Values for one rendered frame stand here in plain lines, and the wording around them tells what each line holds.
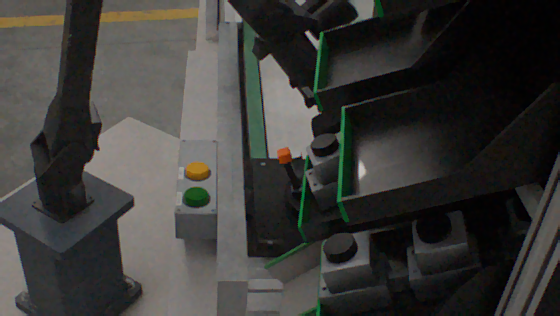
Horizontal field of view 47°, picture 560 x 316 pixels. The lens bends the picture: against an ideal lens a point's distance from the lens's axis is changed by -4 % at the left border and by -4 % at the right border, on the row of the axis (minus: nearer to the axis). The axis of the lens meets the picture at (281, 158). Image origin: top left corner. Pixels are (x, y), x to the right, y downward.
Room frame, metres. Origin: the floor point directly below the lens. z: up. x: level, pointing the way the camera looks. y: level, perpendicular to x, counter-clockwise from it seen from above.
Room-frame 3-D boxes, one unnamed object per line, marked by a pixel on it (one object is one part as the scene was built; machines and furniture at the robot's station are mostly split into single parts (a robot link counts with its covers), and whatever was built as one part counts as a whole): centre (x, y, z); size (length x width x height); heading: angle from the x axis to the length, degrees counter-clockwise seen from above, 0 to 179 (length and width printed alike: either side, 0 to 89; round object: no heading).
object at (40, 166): (0.69, 0.30, 1.15); 0.09 x 0.07 x 0.06; 28
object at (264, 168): (0.85, -0.08, 0.96); 0.24 x 0.24 x 0.02; 7
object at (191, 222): (0.90, 0.14, 0.93); 0.21 x 0.07 x 0.06; 7
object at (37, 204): (0.68, 0.30, 1.09); 0.07 x 0.07 x 0.06; 61
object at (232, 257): (1.10, 0.11, 0.91); 0.89 x 0.06 x 0.11; 7
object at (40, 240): (0.68, 0.30, 0.96); 0.15 x 0.15 x 0.20; 61
